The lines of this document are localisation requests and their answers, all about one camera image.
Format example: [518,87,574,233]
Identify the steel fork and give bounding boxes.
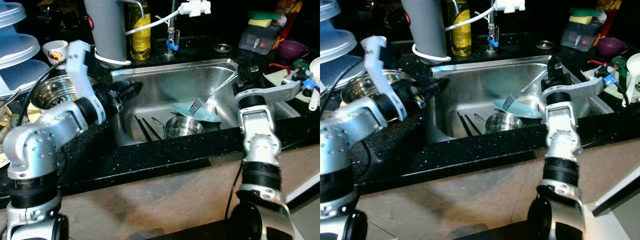
[188,70,241,115]
[501,67,550,112]

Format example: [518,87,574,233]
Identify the light blue round plate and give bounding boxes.
[492,97,544,120]
[171,101,222,124]

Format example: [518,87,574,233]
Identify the stainless steel sink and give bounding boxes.
[110,58,302,147]
[430,54,622,144]

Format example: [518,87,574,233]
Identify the black chopstick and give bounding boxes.
[133,115,153,143]
[463,112,484,135]
[456,113,473,138]
[140,115,164,140]

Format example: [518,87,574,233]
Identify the purple plastic cup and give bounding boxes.
[277,40,311,64]
[597,37,630,60]

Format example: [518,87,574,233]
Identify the yellow oil bottle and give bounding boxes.
[127,0,152,62]
[446,0,473,58]

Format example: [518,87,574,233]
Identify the green and yellow sponge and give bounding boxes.
[569,7,609,25]
[248,10,286,29]

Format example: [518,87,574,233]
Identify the grey cylindrical appliance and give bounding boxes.
[400,0,446,61]
[83,0,129,64]

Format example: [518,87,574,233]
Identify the steel faucet with blue clip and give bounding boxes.
[483,7,501,56]
[164,0,182,58]

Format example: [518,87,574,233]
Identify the white rounded jug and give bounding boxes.
[308,56,321,112]
[623,52,640,109]

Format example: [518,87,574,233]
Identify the small steel cup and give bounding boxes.
[163,116,205,139]
[483,112,525,135]

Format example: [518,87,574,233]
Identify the red and yellow packet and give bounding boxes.
[594,0,624,39]
[274,0,304,42]

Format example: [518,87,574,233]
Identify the small white printed cup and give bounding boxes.
[42,40,70,66]

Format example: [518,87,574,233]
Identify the white power plug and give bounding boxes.
[178,0,212,18]
[494,0,527,15]

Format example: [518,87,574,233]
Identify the white tiered plastic rack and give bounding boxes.
[0,0,49,99]
[320,0,371,94]

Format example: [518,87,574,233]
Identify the beige cabinet front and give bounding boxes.
[50,145,321,240]
[357,142,640,240]

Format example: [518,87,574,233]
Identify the black floor mat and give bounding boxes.
[450,220,536,240]
[145,220,236,240]

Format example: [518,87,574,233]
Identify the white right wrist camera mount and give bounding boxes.
[542,74,617,104]
[233,79,307,109]

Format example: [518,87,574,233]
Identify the thick white power cable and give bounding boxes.
[93,7,184,67]
[411,6,501,64]

